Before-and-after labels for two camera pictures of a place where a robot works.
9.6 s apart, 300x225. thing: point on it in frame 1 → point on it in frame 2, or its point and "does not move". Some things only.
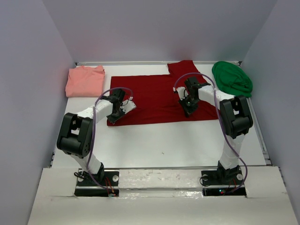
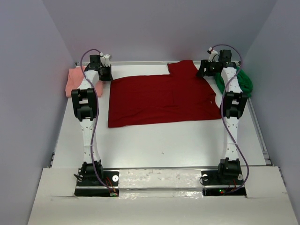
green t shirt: (231, 78) does not move
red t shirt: (154, 97) does not move
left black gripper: (113, 119) → (109, 78)
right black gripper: (188, 110) → (205, 63)
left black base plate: (105, 183) does not move
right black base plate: (222, 182) does not move
